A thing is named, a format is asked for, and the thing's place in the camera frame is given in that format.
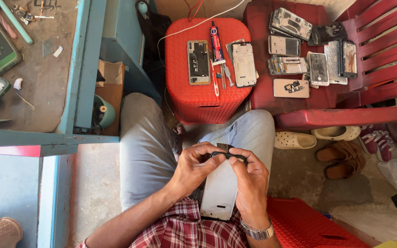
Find person's left hand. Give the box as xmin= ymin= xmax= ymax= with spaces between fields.
xmin=170 ymin=142 xmax=227 ymax=200

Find person's right hand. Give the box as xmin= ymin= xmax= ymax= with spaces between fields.
xmin=228 ymin=148 xmax=272 ymax=228

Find white phone frame black top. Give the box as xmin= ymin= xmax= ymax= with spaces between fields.
xmin=200 ymin=143 xmax=249 ymax=221

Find silver wristwatch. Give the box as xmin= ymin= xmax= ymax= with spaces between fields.
xmin=240 ymin=218 xmax=275 ymax=241

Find person's light blue jeans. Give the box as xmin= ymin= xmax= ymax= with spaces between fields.
xmin=119 ymin=92 xmax=276 ymax=212

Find red plastic stool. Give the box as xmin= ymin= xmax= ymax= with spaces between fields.
xmin=266 ymin=196 xmax=372 ymax=248
xmin=165 ymin=17 xmax=253 ymax=125

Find person's red plaid shirt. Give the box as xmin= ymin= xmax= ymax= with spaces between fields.
xmin=77 ymin=196 xmax=249 ymax=248

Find white perforated clog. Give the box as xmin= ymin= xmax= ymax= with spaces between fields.
xmin=310 ymin=125 xmax=362 ymax=142
xmin=274 ymin=131 xmax=318 ymax=150

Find red white toothbrush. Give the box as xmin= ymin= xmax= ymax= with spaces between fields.
xmin=209 ymin=52 xmax=221 ymax=101

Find brown sandal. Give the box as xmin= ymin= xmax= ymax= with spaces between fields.
xmin=323 ymin=156 xmax=367 ymax=180
xmin=315 ymin=139 xmax=359 ymax=163

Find silver screwdriver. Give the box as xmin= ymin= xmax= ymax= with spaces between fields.
xmin=223 ymin=64 xmax=236 ymax=87

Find teal cup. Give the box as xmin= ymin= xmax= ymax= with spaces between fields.
xmin=93 ymin=94 xmax=116 ymax=130

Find brown cardboard box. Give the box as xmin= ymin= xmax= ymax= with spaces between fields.
xmin=95 ymin=59 xmax=126 ymax=137

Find grey phone back cover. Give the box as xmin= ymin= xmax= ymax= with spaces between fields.
xmin=225 ymin=38 xmax=246 ymax=65

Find blue red glue tube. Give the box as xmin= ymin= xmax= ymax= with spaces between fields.
xmin=210 ymin=21 xmax=226 ymax=66

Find pair of pink sneakers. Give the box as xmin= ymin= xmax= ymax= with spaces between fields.
xmin=358 ymin=124 xmax=397 ymax=163

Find pile of dismantled phones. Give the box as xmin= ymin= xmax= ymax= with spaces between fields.
xmin=267 ymin=7 xmax=358 ymax=100

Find black bag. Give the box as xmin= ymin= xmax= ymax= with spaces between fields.
xmin=135 ymin=0 xmax=172 ymax=71

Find blue wooden workbench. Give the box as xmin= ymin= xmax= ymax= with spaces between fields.
xmin=0 ymin=0 xmax=162 ymax=158

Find red plastic chair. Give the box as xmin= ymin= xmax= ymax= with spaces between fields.
xmin=243 ymin=0 xmax=397 ymax=131

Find blue cabinet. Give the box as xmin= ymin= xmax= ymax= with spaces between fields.
xmin=0 ymin=153 xmax=79 ymax=248

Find thin wooden stick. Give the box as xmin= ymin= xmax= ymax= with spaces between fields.
xmin=15 ymin=92 xmax=36 ymax=110

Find clear glass piece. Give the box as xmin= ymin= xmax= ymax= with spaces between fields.
xmin=42 ymin=37 xmax=54 ymax=58

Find heap of small metal parts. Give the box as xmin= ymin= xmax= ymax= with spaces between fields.
xmin=11 ymin=0 xmax=62 ymax=25

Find teal rod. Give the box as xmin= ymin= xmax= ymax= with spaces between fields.
xmin=0 ymin=0 xmax=34 ymax=45

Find phone frame with black inside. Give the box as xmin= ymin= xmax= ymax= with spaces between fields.
xmin=187 ymin=40 xmax=211 ymax=85

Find white phone frame black rim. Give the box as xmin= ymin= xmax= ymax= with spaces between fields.
xmin=231 ymin=41 xmax=258 ymax=89

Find white cable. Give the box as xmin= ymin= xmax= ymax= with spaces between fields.
xmin=156 ymin=0 xmax=246 ymax=67

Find red wires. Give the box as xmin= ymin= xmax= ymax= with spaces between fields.
xmin=184 ymin=0 xmax=205 ymax=22

